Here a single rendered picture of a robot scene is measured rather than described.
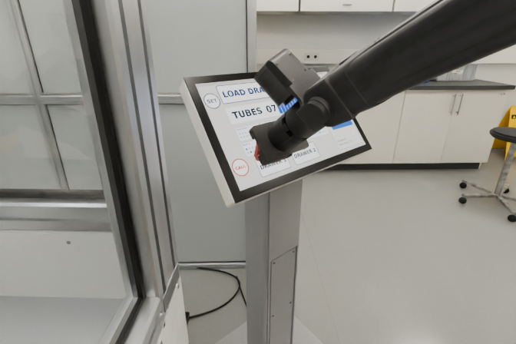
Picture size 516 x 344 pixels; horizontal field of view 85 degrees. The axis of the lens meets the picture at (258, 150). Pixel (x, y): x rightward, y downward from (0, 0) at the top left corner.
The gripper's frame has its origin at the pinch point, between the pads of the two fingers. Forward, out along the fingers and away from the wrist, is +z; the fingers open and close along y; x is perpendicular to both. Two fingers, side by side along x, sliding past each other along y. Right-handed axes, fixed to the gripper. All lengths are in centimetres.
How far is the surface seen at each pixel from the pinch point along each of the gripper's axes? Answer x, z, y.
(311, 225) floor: 36, 126, -105
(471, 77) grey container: -22, 57, -320
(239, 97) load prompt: -17.3, 7.3, -7.3
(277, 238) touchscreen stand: 20.1, 33.1, -16.5
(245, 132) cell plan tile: -7.9, 7.2, -4.5
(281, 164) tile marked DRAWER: 2.2, 7.4, -10.3
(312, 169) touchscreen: 6.1, 7.6, -19.1
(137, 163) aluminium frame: 0.8, -18.0, 26.0
